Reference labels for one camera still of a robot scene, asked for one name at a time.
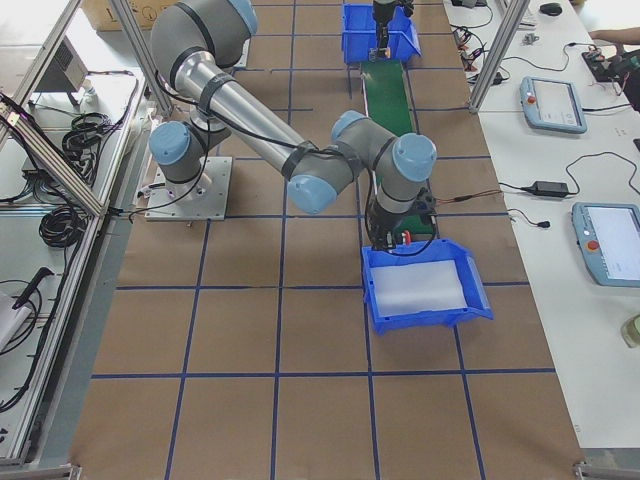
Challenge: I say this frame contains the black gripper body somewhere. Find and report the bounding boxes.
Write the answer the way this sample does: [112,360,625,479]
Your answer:
[372,0,414,25]
[365,198,416,243]

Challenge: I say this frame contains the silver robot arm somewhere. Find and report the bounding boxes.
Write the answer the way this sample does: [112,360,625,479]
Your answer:
[151,1,436,253]

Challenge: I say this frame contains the far blue plastic bin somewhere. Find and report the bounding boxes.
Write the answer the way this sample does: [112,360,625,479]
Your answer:
[341,1,422,64]

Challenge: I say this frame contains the blue plastic bin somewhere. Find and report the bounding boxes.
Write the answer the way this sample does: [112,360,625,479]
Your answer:
[361,239,494,335]
[341,1,422,64]

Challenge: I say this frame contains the white foam pad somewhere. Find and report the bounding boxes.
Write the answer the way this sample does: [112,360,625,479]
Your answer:
[371,260,467,316]

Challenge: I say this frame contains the near blue plastic bin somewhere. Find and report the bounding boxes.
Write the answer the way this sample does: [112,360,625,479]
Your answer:
[361,239,494,335]

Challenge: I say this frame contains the green conveyor belt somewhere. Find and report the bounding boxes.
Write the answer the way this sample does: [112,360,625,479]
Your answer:
[361,61,437,234]

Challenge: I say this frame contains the black power adapter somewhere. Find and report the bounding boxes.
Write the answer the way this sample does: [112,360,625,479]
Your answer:
[530,181,571,198]

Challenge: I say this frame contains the black computer mouse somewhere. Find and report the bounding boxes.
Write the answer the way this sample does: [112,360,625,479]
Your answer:
[539,2,563,17]

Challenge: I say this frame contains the far teach pendant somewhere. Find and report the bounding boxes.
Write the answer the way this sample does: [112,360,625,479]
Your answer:
[519,76,587,134]

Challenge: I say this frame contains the teach pendant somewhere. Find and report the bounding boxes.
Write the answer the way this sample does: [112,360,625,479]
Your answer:
[571,202,639,288]
[519,76,587,134]

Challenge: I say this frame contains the near teach pendant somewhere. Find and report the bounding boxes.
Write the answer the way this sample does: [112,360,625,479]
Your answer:
[571,202,639,288]

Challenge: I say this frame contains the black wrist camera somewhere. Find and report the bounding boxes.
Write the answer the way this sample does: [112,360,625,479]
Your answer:
[414,187,437,226]

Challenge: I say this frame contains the red black wire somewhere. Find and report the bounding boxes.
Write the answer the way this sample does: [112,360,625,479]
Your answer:
[428,189,504,205]

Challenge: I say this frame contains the aluminium frame post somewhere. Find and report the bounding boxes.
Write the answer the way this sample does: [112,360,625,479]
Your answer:
[468,0,529,113]

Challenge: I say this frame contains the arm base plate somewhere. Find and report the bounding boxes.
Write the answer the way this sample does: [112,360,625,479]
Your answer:
[143,156,233,222]

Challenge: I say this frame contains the coiled black cables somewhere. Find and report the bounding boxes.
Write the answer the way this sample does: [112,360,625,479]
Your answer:
[61,112,124,166]

